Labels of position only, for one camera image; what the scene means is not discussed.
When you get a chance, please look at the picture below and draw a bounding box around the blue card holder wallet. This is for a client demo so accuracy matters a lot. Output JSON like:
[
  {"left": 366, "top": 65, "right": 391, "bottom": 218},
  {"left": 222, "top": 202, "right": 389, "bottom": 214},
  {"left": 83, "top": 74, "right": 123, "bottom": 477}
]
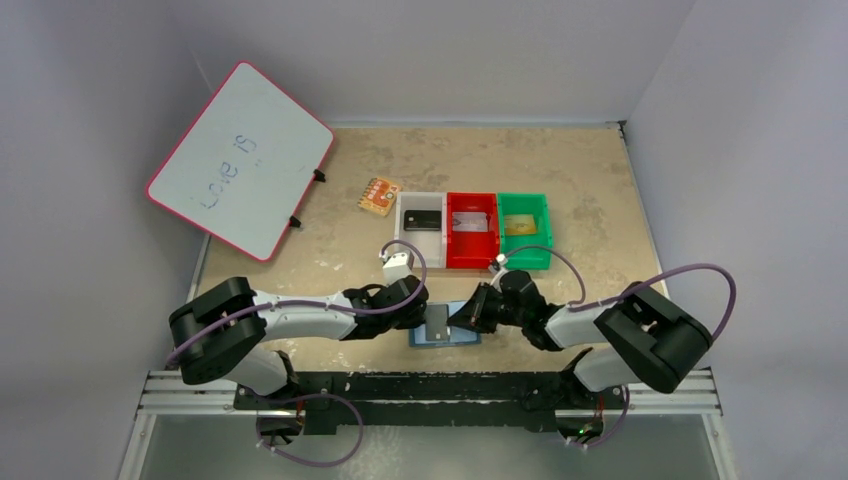
[{"left": 408, "top": 301, "right": 481, "bottom": 348}]

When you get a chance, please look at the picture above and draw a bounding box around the green plastic bin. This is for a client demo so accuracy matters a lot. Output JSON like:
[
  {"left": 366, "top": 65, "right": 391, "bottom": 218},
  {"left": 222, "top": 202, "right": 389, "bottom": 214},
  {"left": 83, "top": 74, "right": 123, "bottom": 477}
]
[{"left": 496, "top": 192, "right": 554, "bottom": 270}]

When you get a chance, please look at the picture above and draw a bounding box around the red plastic bin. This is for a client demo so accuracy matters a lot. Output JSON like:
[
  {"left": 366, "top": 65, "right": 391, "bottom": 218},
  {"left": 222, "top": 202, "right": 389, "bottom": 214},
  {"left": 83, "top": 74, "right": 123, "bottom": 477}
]
[{"left": 446, "top": 192, "right": 501, "bottom": 269}]

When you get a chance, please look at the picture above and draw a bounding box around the white plastic bin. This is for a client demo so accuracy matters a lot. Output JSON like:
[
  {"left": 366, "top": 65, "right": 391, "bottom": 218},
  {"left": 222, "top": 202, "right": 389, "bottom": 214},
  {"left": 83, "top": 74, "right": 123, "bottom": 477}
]
[{"left": 394, "top": 191, "right": 447, "bottom": 269}]

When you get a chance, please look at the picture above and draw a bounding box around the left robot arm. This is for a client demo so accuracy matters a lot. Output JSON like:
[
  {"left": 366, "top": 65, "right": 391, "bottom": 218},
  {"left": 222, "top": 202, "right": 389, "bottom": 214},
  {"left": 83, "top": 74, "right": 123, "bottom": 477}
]
[{"left": 166, "top": 275, "right": 429, "bottom": 409}]

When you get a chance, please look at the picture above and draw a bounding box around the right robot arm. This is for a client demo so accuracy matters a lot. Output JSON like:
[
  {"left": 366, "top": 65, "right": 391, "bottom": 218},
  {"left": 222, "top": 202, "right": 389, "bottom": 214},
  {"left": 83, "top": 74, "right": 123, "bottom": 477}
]
[{"left": 447, "top": 270, "right": 713, "bottom": 407}]

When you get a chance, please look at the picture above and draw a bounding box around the gold card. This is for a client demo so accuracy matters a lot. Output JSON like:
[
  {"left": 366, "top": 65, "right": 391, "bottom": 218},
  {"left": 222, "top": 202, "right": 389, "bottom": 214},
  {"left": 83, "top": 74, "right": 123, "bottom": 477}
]
[{"left": 503, "top": 214, "right": 538, "bottom": 236}]

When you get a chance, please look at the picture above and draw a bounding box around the white patterned card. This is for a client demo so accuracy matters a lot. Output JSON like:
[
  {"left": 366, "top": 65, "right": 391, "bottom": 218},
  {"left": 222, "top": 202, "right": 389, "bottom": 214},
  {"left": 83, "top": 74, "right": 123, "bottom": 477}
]
[{"left": 451, "top": 211, "right": 490, "bottom": 233}]

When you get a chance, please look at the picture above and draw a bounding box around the black card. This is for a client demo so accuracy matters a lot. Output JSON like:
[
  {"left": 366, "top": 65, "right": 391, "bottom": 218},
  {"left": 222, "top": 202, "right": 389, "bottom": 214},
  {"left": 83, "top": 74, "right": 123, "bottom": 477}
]
[{"left": 403, "top": 209, "right": 442, "bottom": 232}]

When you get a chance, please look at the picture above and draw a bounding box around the orange spiral notebook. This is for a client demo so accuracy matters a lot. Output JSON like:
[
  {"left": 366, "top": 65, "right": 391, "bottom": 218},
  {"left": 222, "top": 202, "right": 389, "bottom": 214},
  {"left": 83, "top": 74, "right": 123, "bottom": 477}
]
[{"left": 357, "top": 177, "right": 403, "bottom": 217}]

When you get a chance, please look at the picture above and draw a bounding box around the pink-framed whiteboard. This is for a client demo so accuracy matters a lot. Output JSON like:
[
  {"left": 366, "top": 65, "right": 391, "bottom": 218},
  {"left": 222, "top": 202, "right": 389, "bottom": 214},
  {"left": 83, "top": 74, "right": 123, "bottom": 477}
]
[{"left": 146, "top": 62, "right": 335, "bottom": 261}]

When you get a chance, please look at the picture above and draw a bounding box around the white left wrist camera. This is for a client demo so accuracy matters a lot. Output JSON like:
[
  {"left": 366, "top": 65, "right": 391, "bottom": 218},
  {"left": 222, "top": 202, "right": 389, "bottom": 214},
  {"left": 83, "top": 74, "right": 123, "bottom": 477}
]
[{"left": 381, "top": 251, "right": 414, "bottom": 285}]

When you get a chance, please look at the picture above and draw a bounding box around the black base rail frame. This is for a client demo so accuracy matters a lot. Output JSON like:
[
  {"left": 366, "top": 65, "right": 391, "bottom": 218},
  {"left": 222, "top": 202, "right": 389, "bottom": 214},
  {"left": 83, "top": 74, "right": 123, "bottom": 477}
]
[{"left": 137, "top": 371, "right": 721, "bottom": 436}]

